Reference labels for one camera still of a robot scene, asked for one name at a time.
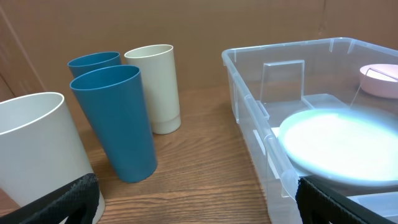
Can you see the blue cup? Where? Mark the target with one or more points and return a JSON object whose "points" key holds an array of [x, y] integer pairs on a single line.
{"points": [[87, 63], [112, 99]]}

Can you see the far left blue cup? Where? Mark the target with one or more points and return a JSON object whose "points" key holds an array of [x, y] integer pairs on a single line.
{"points": [[87, 63]]}

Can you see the clear plastic storage bin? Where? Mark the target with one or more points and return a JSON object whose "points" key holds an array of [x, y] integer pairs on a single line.
{"points": [[269, 83]]}

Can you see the beige cup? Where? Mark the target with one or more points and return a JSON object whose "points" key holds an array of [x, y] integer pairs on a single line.
{"points": [[157, 65], [41, 149]]}

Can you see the grey plate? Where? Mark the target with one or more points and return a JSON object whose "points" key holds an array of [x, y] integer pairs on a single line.
{"points": [[352, 147]]}

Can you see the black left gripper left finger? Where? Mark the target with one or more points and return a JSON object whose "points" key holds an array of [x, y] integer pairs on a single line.
{"points": [[76, 202]]}

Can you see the near blue cup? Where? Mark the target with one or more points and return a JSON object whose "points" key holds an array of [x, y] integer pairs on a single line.
{"points": [[112, 99]]}

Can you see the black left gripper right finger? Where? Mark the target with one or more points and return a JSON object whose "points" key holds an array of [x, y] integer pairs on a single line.
{"points": [[319, 204]]}

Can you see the pink bowl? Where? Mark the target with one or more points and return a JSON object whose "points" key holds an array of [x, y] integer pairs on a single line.
{"points": [[379, 80]]}

